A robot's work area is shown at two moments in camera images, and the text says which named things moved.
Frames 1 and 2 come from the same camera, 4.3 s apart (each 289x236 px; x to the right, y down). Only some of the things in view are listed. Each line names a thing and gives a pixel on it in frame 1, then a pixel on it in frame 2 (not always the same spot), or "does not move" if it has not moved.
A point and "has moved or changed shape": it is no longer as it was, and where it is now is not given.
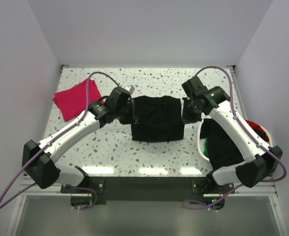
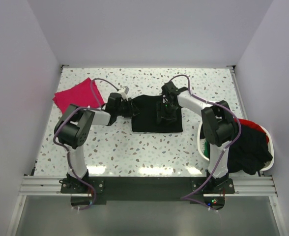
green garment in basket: x=206 y=152 does not move
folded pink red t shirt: x=72 y=102 does not move
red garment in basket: x=258 y=126 does not move
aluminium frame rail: x=28 y=189 does not move
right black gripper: x=187 y=118 to x=170 y=118
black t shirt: x=159 y=118 has moved or changed shape
